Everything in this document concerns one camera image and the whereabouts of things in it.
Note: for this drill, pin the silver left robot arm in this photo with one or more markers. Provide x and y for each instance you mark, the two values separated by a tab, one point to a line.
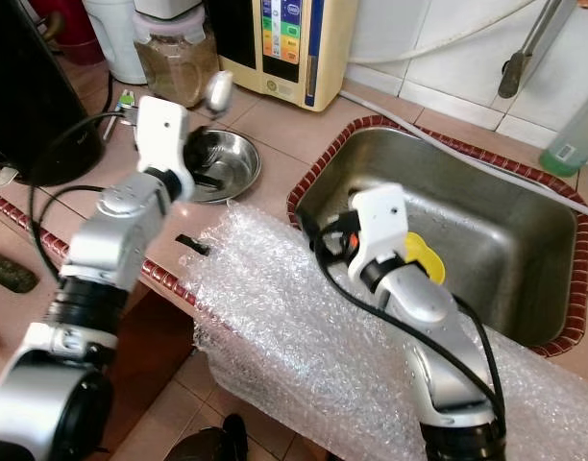
102	259

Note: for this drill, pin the grey hanging utensil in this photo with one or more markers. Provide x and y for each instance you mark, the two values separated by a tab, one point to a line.
513	75

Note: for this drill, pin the yellow plastic bowl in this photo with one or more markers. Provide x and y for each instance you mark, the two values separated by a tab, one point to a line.
426	254

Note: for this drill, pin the dark mottled oblong object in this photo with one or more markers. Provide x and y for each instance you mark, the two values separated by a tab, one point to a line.
11	274

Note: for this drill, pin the clear bubble wrap sheet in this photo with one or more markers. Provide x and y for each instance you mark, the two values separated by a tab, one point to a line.
294	355

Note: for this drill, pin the black left robot foot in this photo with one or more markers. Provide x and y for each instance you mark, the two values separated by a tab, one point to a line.
208	442

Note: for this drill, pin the clear bottle with green liquid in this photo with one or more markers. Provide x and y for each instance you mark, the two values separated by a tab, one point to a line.
573	134

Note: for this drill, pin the small steel bowl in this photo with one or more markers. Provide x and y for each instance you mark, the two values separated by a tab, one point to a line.
236	163

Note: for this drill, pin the white plastic jug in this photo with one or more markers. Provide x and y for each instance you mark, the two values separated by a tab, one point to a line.
113	38

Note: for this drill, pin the red container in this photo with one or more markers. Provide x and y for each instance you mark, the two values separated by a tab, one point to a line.
59	19

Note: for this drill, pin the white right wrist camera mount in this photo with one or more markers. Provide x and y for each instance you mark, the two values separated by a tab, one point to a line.
380	230

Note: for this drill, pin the short black tape strip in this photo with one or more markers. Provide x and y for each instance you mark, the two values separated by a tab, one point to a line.
193	244

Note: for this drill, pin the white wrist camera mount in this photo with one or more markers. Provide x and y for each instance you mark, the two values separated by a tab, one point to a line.
380	230
164	139

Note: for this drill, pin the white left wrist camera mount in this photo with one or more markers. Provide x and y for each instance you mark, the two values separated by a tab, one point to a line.
164	139

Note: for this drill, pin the glass jar with brown contents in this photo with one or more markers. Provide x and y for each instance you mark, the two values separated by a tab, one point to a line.
177	67

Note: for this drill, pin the cream water purifier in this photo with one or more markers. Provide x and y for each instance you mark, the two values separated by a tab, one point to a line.
323	48

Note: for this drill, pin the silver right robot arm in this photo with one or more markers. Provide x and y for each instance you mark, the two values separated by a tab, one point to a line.
438	346

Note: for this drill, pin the black kettle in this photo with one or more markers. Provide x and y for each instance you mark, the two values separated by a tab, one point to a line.
35	86

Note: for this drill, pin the steel sink basin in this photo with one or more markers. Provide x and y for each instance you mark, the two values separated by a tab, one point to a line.
496	230

